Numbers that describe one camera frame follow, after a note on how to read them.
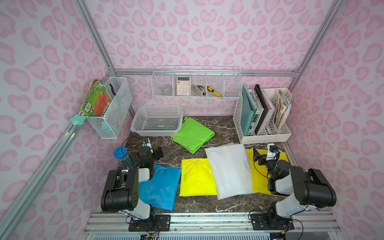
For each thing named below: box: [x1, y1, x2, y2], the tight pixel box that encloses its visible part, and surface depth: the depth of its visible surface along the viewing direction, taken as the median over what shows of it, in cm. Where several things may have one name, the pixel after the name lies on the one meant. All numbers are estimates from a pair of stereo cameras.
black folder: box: [254, 84, 269, 135], surface depth 92 cm
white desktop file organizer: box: [233, 87, 293, 144], surface depth 98 cm
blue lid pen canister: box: [113, 146, 134, 170], surface depth 80 cm
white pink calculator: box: [176, 76, 191, 96], surface depth 97 cm
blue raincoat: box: [139, 164, 181, 212], surface depth 84 cm
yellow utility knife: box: [207, 86, 222, 97], surface depth 100 cm
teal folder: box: [240, 85, 257, 137], surface depth 90 cm
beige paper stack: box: [275, 89, 292, 129], surface depth 95 cm
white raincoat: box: [204, 143, 253, 200], surface depth 89 cm
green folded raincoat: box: [171, 116, 216, 155], surface depth 106 cm
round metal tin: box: [160, 87, 173, 96], surface depth 99 cm
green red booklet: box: [80, 79, 113, 117], surface depth 73 cm
